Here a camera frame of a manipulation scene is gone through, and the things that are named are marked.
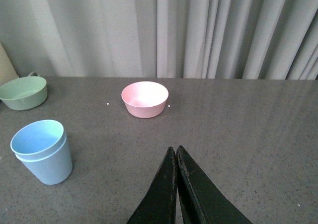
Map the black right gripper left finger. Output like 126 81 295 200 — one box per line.
127 147 177 224

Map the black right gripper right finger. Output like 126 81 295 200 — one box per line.
176 146 251 224

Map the light blue cup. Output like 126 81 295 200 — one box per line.
10 120 67 160
15 134 73 185

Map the pink bowl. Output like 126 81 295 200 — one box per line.
121 81 169 118

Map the green bowl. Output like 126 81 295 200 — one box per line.
0 76 48 111

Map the grey curtain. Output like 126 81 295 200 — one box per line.
0 0 318 80

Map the cream white appliance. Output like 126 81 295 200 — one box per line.
0 44 19 85

